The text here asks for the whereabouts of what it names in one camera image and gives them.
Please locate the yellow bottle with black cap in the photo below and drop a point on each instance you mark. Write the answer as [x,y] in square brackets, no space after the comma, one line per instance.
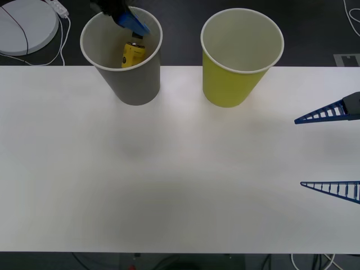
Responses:
[133,54]

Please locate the white power strip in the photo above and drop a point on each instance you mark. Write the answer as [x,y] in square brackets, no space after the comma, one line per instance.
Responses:
[59,7]

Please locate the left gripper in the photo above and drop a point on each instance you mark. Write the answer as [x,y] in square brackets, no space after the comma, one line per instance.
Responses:
[109,7]

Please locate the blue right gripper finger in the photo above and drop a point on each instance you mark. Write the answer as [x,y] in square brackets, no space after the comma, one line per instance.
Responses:
[355,191]
[351,105]

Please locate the white round disc base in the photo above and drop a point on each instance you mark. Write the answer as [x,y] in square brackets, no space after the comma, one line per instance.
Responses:
[36,25]

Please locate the yellow-green plastic waste bin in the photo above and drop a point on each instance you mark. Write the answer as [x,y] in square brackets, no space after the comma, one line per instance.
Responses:
[225,87]

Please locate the grey floor plate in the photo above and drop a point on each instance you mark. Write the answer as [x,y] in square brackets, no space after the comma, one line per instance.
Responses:
[347,60]

